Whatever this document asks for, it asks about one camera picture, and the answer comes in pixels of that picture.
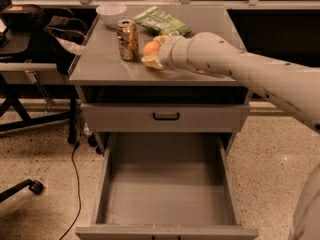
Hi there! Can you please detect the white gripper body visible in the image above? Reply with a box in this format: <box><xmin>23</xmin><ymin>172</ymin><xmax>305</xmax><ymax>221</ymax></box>
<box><xmin>158</xmin><ymin>36</ymin><xmax>190</xmax><ymax>70</ymax></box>

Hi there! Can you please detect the orange fruit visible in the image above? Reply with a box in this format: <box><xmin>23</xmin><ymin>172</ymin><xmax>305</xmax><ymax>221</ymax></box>
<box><xmin>143</xmin><ymin>41</ymin><xmax>161</xmax><ymax>56</ymax></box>

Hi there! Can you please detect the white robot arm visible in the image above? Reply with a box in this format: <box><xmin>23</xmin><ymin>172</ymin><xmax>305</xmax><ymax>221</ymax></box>
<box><xmin>142</xmin><ymin>32</ymin><xmax>320</xmax><ymax>240</ymax></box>

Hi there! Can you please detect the grey drawer cabinet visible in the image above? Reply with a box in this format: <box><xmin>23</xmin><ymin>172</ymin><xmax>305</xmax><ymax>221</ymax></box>
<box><xmin>70</xmin><ymin>19</ymin><xmax>251</xmax><ymax>150</ymax></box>

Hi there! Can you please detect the closed grey top drawer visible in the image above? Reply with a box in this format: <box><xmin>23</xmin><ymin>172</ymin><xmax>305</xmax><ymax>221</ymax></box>
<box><xmin>81</xmin><ymin>104</ymin><xmax>249</xmax><ymax>133</ymax></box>

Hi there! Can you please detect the open grey middle drawer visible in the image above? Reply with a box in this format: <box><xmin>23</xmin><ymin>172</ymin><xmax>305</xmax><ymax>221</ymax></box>
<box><xmin>75</xmin><ymin>133</ymin><xmax>258</xmax><ymax>240</ymax></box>

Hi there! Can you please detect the green chip bag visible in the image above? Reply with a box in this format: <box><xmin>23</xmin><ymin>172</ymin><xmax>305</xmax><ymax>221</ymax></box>
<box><xmin>133</xmin><ymin>6</ymin><xmax>192</xmax><ymax>36</ymax></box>

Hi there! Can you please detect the gold soda can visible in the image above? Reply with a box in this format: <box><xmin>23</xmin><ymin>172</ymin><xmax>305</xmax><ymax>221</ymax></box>
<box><xmin>116</xmin><ymin>19</ymin><xmax>139</xmax><ymax>61</ymax></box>

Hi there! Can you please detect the white bowl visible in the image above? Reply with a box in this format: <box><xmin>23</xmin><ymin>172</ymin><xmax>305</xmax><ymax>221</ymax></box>
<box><xmin>96</xmin><ymin>2</ymin><xmax>127</xmax><ymax>28</ymax></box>

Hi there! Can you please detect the black pouch on desk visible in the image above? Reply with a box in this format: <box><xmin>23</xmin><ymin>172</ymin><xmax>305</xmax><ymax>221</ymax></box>
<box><xmin>0</xmin><ymin>4</ymin><xmax>44</xmax><ymax>31</ymax></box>

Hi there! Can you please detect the black office chair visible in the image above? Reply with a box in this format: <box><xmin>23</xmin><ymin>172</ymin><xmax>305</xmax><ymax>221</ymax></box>
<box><xmin>0</xmin><ymin>179</ymin><xmax>44</xmax><ymax>203</ymax></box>

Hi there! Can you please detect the black drawer handle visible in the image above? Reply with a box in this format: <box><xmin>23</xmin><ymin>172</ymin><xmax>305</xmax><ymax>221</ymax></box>
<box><xmin>152</xmin><ymin>112</ymin><xmax>180</xmax><ymax>121</ymax></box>

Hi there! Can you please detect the dark bag with straps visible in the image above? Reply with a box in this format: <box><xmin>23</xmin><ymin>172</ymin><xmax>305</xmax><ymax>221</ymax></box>
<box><xmin>45</xmin><ymin>15</ymin><xmax>88</xmax><ymax>75</ymax></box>

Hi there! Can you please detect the black floor cable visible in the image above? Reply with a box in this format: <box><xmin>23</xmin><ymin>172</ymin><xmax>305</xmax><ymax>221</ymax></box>
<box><xmin>58</xmin><ymin>140</ymin><xmax>83</xmax><ymax>240</ymax></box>

